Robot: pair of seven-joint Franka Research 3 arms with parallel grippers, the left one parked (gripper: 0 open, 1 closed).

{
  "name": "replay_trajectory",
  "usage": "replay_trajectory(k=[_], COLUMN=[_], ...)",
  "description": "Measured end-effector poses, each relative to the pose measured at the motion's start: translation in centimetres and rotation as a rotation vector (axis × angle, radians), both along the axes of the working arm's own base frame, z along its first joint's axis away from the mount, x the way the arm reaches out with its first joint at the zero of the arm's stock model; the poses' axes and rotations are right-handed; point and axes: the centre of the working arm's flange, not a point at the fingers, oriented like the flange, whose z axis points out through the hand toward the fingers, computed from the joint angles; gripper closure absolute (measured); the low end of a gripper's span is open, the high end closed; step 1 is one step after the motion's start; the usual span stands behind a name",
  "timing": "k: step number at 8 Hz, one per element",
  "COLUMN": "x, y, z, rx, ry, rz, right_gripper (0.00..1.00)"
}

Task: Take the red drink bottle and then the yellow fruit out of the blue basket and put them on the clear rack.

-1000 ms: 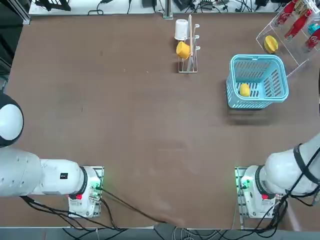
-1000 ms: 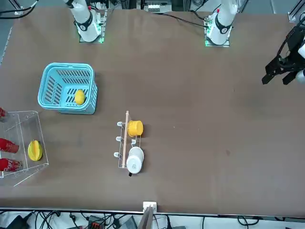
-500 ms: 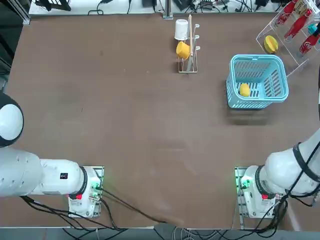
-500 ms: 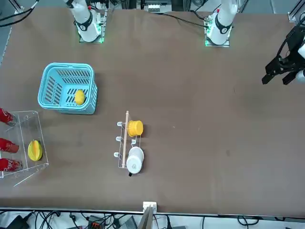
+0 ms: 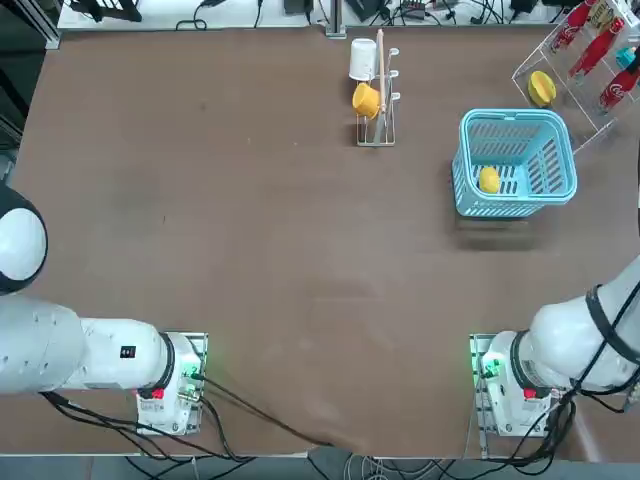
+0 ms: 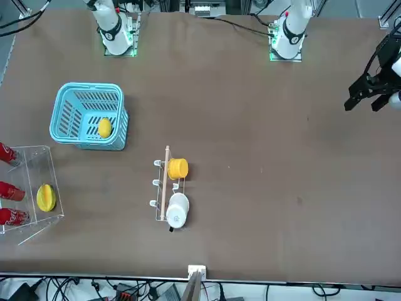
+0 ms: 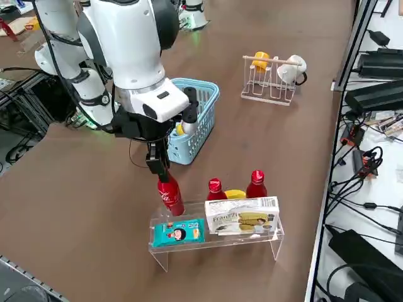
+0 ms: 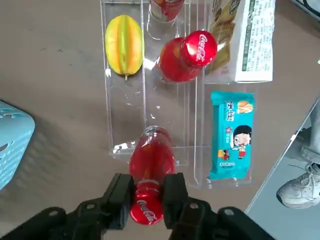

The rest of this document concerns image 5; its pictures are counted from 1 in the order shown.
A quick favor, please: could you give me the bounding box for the light blue plastic basket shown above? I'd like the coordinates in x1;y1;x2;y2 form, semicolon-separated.
452;108;579;220

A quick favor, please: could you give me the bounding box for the black cable across table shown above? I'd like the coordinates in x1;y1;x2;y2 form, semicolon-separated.
199;374;334;447

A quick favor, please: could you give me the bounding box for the clear acrylic rack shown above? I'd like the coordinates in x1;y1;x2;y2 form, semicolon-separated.
510;0;640;156

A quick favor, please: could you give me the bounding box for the yellow cup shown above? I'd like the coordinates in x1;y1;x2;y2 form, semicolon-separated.
352;82;384;120

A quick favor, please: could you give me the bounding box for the yellow green star fruit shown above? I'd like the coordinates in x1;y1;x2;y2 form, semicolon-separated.
528;70;557;107

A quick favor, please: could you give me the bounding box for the wire cup rack wooden bar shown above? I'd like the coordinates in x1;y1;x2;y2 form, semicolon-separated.
356;28;401;148

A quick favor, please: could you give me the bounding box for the aluminium camera post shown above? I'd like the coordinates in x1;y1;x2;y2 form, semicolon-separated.
324;0;347;39

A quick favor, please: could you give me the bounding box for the yellow lemon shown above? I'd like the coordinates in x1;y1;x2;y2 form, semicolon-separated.
478;167;501;195

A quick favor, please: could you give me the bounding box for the black arm cable harness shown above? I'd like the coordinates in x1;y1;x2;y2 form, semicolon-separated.
569;284;640;416

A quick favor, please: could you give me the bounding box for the white cup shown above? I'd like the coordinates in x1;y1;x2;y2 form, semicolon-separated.
348;38;377;81

